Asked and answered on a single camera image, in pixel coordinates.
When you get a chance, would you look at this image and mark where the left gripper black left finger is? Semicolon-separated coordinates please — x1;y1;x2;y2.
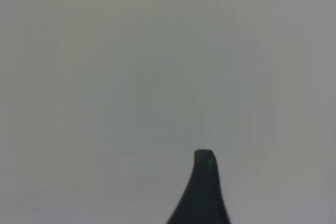
165;149;207;224

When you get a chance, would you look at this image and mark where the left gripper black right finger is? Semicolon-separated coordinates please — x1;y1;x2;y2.
203;149;232;224

